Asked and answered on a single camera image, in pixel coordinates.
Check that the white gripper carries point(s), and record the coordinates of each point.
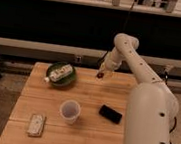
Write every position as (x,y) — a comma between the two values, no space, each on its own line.
(108,66)

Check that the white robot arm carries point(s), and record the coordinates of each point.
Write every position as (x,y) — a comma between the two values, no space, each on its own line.
(151,105)

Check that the green bowl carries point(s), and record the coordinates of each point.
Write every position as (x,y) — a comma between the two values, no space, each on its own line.
(65,81)

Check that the black rectangular block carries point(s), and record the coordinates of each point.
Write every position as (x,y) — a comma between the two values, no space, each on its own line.
(110,114)

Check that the grey white sponge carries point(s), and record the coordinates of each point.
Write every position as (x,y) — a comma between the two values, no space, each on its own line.
(36,125)

